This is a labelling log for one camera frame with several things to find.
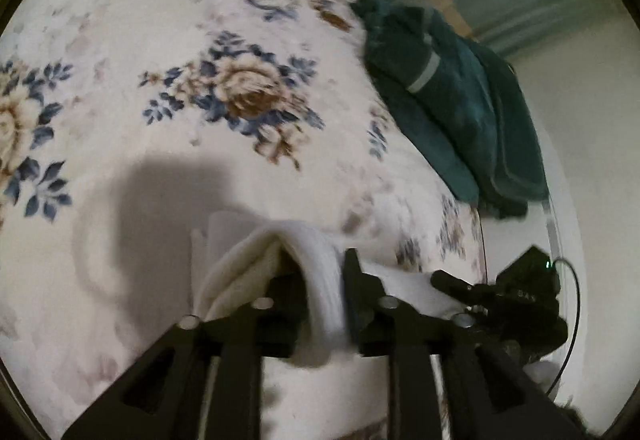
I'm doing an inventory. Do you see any white knit garment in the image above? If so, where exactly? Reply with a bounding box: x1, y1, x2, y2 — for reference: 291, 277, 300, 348
188, 210, 564, 390

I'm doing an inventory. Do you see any floral cream blanket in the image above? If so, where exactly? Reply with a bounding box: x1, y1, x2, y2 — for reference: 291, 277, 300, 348
1, 0, 484, 439

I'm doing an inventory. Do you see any dark green towel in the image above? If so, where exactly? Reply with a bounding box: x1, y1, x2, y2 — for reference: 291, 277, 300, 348
350, 0, 549, 218

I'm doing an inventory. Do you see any thin black cable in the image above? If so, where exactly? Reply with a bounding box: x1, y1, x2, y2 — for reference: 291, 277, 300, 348
541, 256, 583, 398

